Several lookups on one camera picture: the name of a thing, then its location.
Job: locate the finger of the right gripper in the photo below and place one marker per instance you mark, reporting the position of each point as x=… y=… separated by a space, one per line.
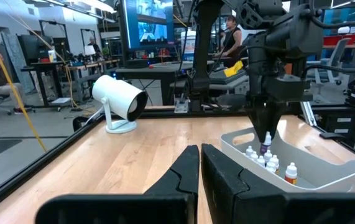
x=275 y=115
x=258 y=118

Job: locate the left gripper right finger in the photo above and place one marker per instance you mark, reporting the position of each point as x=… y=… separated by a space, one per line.
x=227 y=193

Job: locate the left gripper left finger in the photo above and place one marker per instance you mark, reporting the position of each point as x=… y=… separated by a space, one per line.
x=183 y=180

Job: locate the purple food colouring bottle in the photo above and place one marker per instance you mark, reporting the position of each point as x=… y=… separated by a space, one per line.
x=265 y=147

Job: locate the food colouring bottle white label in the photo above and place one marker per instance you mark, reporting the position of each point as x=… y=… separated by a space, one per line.
x=268 y=155

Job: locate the yellow food colouring bottle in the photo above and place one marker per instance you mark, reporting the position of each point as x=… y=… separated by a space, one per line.
x=275 y=161

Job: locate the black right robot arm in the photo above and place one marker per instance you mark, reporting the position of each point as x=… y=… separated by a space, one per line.
x=206 y=46

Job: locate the grey side desk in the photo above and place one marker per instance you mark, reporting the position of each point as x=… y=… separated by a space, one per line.
x=230 y=88

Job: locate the black drawer cabinet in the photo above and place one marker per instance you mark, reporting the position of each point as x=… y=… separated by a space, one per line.
x=342 y=127

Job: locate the white plastic storage bin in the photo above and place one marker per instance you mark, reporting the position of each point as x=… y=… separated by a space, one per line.
x=320 y=179

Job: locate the black desk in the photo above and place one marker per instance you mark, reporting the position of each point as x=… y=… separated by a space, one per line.
x=152 y=70
x=40 y=65

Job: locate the large display screen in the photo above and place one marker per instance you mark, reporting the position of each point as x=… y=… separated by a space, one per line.
x=147 y=34

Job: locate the white table lamp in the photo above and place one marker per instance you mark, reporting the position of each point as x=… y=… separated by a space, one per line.
x=89 y=49

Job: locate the black computer monitor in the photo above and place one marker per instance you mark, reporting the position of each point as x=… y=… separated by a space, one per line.
x=29 y=46

